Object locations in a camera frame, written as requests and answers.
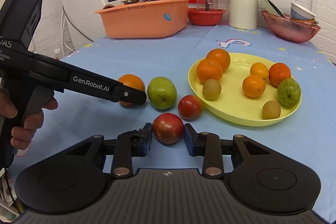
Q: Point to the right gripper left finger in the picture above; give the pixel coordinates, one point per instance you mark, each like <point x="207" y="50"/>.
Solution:
<point x="131" y="144"/>

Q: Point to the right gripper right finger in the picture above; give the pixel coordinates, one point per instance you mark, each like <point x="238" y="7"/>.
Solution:
<point x="208" y="146"/>

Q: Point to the red apple front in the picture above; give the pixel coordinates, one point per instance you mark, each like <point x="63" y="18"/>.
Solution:
<point x="168" y="128"/>

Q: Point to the red apple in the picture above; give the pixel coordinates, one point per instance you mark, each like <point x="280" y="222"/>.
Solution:
<point x="190" y="107"/>
<point x="168" y="128"/>

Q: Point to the medium orange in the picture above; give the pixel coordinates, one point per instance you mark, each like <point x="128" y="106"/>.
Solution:
<point x="253" y="86"/>

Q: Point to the small yellow orange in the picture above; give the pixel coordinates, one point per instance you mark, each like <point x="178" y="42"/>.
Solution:
<point x="260" y="70"/>

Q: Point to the red apple back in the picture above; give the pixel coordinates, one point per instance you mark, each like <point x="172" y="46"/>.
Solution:
<point x="190" y="107"/>

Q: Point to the brown kiwi left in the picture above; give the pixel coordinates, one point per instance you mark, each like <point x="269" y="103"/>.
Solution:
<point x="211" y="89"/>

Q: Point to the brown kiwi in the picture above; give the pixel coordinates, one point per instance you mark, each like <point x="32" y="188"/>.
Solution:
<point x="211" y="89"/>
<point x="271" y="110"/>

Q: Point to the green apple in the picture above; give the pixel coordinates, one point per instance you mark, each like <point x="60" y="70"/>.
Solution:
<point x="162" y="93"/>

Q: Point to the large orange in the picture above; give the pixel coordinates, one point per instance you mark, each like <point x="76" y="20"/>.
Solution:
<point x="129" y="97"/>

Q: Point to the blue patterned tablecloth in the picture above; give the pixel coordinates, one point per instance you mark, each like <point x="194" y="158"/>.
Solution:
<point x="308" y="135"/>

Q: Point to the brown kiwi right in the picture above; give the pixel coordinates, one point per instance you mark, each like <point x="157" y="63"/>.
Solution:
<point x="271" y="110"/>

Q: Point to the white countertop appliance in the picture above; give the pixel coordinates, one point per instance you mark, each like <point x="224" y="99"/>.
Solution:
<point x="84" y="23"/>

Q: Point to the tangerine plate front left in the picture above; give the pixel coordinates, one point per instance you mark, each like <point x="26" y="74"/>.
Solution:
<point x="209" y="69"/>

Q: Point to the tangerine plate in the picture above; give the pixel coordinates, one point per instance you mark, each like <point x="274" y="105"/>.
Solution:
<point x="222" y="56"/>
<point x="209" y="69"/>

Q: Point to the tangerine plate rear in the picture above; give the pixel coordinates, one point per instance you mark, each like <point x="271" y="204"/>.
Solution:
<point x="222" y="56"/>

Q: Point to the green guava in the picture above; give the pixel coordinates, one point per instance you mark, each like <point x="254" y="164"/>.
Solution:
<point x="289" y="92"/>

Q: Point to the tangerine with stem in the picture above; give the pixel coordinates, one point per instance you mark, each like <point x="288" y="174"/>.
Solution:
<point x="278" y="72"/>

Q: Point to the orange plastic basin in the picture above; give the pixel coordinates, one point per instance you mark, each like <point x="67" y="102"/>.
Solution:
<point x="146" y="20"/>

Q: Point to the red plastic basket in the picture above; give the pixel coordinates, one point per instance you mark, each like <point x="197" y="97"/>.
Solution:
<point x="201" y="17"/>

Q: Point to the metal dishes in basin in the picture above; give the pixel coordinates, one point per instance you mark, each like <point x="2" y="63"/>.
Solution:
<point x="141" y="0"/>

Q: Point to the pink glass bowl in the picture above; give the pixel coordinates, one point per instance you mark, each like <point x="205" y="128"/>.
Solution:
<point x="290" y="29"/>

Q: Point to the white square plate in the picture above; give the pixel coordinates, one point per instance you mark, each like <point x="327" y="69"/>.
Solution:
<point x="271" y="8"/>

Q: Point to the stacked blue white bowls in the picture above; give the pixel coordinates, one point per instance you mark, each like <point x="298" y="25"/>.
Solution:
<point x="302" y="14"/>

